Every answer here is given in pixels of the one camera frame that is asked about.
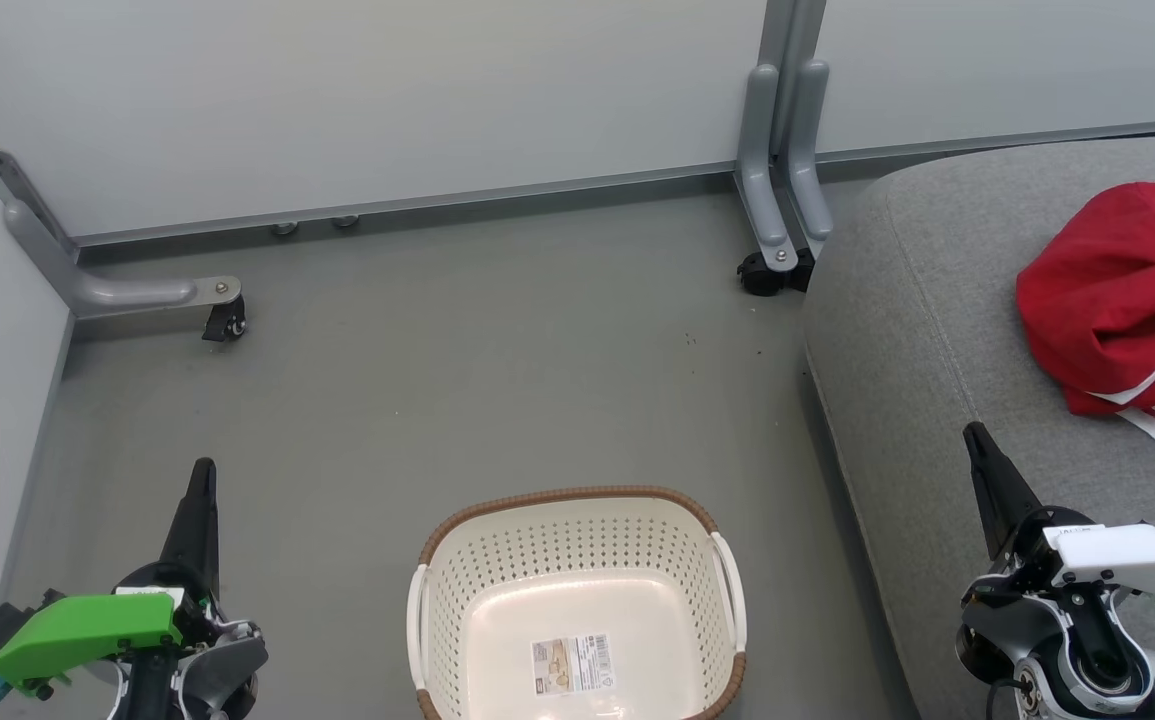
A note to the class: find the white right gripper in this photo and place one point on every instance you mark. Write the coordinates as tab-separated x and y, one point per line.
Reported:
1127	560

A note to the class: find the grey double partition post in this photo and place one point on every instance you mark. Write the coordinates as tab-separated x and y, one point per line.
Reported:
792	40

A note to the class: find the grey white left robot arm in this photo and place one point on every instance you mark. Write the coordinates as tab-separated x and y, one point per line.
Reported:
227	660

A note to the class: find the large black caster wheel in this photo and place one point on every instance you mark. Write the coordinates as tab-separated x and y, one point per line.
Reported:
762	275

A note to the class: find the grey fabric sofa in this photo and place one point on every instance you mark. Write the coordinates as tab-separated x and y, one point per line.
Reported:
927	300

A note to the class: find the paper label with barcode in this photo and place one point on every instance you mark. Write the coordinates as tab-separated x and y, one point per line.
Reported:
572	663

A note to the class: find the white laundry basket brown rim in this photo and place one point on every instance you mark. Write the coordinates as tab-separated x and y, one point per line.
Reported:
577	540

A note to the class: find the grey curved partition foot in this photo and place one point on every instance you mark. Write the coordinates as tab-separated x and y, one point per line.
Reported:
757	180
805	160

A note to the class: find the small metal levelling foot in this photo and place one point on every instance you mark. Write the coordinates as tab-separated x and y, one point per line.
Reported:
344	221
284	229

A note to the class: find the red garment with white trim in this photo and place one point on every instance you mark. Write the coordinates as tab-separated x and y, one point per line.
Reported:
1107	280

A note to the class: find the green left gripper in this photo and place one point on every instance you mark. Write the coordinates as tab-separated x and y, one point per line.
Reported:
77	635

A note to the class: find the long grey partition foot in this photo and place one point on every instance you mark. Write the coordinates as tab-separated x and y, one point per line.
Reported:
127	293

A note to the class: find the small black caster wheel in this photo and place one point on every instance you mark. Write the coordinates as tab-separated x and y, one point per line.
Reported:
225	322

